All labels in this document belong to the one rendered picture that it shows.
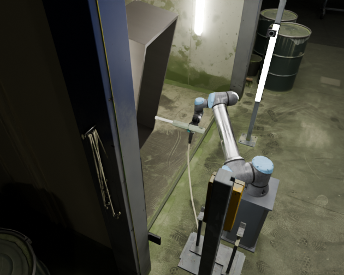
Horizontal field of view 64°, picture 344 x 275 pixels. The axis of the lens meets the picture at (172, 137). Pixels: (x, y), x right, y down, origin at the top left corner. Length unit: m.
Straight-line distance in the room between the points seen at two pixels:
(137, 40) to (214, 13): 2.21
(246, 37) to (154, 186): 2.19
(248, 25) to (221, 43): 0.41
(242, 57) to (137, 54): 2.35
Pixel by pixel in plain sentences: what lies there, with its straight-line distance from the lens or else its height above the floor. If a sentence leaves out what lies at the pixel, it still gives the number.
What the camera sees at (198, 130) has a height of 0.69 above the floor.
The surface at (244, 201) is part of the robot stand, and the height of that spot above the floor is 0.63.
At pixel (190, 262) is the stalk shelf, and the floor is 0.79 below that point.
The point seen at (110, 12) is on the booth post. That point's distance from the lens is 0.96.
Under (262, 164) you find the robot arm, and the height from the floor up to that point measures 0.91.
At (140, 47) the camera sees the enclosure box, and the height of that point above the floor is 1.62.
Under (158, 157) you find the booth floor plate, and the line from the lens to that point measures 3.16.
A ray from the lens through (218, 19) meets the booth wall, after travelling 3.86.
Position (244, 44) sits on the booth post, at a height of 0.86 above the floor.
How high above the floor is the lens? 2.30
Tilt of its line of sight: 41 degrees down
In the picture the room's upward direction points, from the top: 1 degrees clockwise
